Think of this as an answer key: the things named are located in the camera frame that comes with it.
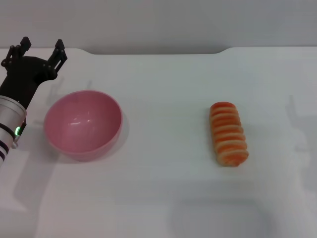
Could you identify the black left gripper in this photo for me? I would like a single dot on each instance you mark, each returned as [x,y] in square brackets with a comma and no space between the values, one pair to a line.
[22,74]

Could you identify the pink plastic bowl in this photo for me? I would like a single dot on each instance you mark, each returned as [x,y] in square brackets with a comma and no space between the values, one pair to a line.
[83,124]

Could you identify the orange striped bread loaf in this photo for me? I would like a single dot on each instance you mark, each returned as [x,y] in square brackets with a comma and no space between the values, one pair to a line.
[227,134]

